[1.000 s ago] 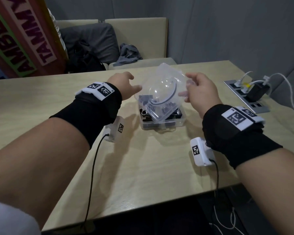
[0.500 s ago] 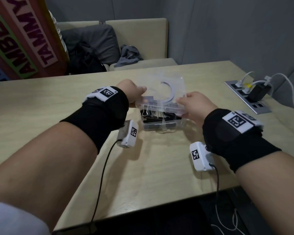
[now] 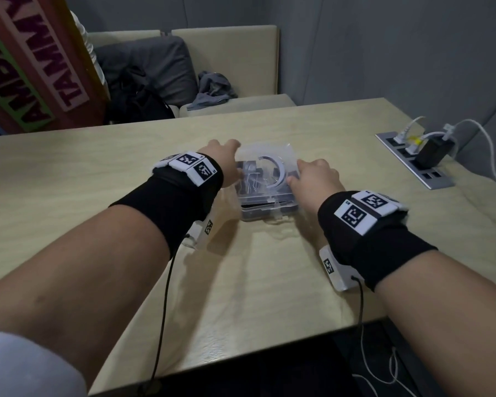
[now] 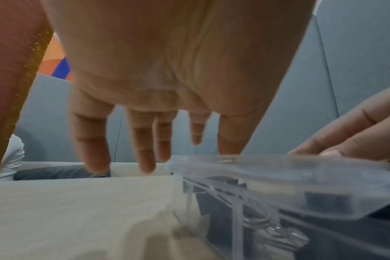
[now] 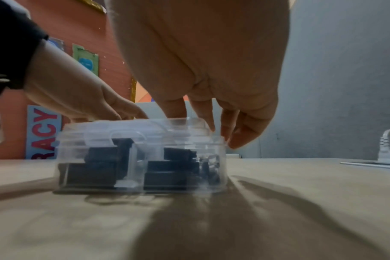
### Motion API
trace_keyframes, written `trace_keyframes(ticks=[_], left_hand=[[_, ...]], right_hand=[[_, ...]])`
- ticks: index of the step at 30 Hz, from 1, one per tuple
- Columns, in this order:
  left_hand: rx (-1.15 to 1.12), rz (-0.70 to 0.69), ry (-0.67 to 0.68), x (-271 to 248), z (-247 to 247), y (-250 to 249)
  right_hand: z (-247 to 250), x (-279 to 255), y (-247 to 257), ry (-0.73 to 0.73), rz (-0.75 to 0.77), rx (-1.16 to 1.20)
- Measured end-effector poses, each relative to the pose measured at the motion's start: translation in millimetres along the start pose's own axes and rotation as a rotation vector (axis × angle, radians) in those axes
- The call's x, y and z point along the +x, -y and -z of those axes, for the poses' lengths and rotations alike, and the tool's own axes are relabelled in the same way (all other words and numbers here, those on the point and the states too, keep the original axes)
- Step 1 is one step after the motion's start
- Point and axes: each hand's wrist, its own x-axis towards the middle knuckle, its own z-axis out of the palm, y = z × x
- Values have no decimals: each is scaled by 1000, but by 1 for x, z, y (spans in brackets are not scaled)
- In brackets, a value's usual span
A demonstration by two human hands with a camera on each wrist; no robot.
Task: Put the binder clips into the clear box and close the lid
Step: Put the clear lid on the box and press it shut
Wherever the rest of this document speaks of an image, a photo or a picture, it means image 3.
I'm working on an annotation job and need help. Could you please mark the person's right hand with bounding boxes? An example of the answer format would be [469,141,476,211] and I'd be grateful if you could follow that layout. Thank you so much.
[286,158,347,217]

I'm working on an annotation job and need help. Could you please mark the person's left hand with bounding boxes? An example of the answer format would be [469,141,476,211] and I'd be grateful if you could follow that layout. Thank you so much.
[198,138,244,189]

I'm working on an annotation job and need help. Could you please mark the clear plastic box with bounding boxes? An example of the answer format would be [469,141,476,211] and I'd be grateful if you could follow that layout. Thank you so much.
[234,141,305,223]

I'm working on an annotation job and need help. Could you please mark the person's left forearm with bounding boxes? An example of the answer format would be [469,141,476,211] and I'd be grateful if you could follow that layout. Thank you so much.
[0,203,171,391]

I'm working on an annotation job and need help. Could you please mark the person's right forearm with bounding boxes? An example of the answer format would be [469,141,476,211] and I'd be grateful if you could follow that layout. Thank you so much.
[374,249,496,397]

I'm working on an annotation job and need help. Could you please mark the white marker plate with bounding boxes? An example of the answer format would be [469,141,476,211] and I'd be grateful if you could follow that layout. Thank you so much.
[152,151,218,187]
[333,191,409,236]

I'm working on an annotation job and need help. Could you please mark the metal clips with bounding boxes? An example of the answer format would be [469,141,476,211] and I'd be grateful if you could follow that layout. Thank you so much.
[236,160,266,191]

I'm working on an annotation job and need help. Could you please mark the crumpled grey cloth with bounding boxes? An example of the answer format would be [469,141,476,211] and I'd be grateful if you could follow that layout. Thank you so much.
[186,71,239,111]

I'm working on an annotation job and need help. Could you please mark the black wrist band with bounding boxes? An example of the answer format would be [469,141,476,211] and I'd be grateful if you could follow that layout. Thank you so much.
[317,191,439,292]
[109,158,225,259]

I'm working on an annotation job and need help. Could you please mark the beige bench seat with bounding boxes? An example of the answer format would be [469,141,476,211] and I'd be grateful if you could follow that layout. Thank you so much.
[86,25,297,119]

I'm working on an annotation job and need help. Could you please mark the black bag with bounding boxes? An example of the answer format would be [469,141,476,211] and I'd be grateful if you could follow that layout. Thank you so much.
[105,69,177,125]

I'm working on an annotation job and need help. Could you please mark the grey cushion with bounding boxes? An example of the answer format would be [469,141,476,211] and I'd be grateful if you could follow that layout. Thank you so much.
[94,35,199,109]

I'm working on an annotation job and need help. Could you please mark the white plug with yellow tag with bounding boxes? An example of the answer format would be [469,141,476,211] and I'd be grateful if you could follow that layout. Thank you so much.
[405,132,446,156]

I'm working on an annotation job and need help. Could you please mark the silver socket panel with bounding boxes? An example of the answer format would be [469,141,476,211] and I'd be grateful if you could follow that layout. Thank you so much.
[374,131,456,190]

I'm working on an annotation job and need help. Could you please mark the black power adapter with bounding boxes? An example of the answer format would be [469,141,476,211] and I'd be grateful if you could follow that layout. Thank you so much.
[414,136,455,168]

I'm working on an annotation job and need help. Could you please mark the colourful lettered board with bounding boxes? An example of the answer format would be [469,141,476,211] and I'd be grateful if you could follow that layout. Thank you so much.
[0,0,110,138]

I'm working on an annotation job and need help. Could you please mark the white shirt sleeve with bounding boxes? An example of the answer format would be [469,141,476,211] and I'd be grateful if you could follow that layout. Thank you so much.
[0,329,88,397]

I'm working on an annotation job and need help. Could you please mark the white ring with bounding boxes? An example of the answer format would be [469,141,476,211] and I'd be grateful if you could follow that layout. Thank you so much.
[257,154,289,189]

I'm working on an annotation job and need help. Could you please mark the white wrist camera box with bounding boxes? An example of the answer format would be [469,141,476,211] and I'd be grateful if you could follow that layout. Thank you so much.
[181,219,214,249]
[319,246,361,293]

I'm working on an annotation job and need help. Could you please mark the white plug with cable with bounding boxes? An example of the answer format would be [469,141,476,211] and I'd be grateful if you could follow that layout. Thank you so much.
[392,116,427,144]

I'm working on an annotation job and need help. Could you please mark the thin black cable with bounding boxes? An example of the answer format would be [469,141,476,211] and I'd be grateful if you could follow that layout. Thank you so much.
[142,232,191,397]
[351,276,365,370]

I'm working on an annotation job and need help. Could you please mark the long white charging cable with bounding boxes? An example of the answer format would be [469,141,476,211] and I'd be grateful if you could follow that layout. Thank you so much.
[441,119,496,196]

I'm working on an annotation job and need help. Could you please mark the thin white cable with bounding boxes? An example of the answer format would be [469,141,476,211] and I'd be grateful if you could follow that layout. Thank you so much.
[353,346,419,397]

